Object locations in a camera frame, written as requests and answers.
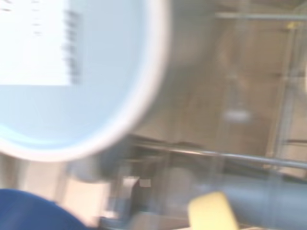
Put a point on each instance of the yellow mug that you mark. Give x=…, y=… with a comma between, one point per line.
x=208, y=213

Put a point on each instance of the navy blue mug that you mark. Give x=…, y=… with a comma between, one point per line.
x=36, y=211

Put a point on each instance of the light blue plate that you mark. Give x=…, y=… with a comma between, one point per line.
x=96, y=95

